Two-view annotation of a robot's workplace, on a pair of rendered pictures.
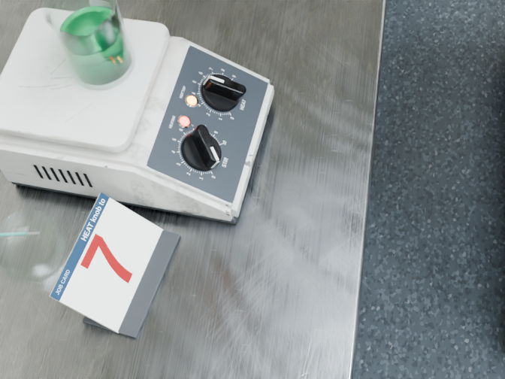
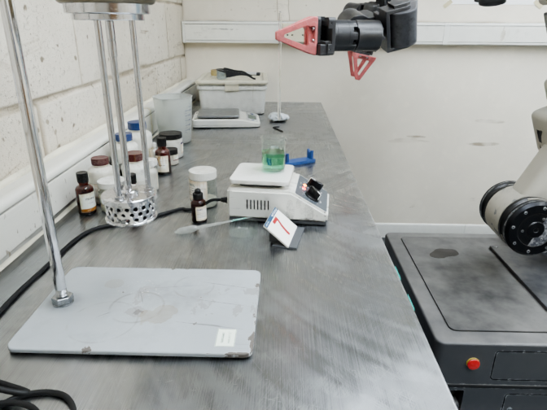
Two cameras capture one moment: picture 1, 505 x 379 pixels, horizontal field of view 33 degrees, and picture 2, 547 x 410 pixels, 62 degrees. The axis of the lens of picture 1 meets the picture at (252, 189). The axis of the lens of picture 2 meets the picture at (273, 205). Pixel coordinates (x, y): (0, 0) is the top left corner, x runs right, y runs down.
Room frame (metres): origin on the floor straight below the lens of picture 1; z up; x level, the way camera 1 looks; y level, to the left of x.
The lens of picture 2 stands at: (-0.44, 0.35, 1.12)
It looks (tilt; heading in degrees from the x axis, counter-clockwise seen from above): 22 degrees down; 344
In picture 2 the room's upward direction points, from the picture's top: straight up
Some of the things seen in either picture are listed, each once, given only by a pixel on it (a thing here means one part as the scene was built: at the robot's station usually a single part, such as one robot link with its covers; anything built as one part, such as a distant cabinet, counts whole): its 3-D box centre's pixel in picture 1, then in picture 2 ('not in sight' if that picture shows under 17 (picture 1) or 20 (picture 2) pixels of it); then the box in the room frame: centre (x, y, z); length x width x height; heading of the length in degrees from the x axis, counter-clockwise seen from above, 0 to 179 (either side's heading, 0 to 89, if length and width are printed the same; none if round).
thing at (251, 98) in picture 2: not in sight; (234, 92); (1.70, -0.08, 0.82); 0.37 x 0.31 x 0.14; 166
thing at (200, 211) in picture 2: not in sight; (198, 204); (0.42, 0.25, 0.78); 0.03 x 0.03 x 0.07
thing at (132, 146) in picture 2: not in sight; (125, 155); (0.75, 0.39, 0.81); 0.06 x 0.06 x 0.11
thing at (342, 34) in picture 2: not in sight; (335, 35); (0.43, -0.03, 1.10); 0.10 x 0.07 x 0.07; 176
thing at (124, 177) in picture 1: (121, 113); (275, 194); (0.43, 0.09, 0.79); 0.22 x 0.13 x 0.08; 66
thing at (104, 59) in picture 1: (92, 37); (273, 154); (0.44, 0.09, 0.87); 0.06 x 0.05 x 0.08; 5
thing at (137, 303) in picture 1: (117, 265); (284, 227); (0.30, 0.11, 0.77); 0.09 x 0.06 x 0.04; 151
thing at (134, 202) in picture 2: not in sight; (120, 119); (0.13, 0.37, 1.02); 0.07 x 0.07 x 0.25
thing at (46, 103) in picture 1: (77, 76); (263, 173); (0.44, 0.12, 0.83); 0.12 x 0.12 x 0.01; 66
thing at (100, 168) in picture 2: not in sight; (102, 179); (0.59, 0.44, 0.80); 0.06 x 0.06 x 0.10
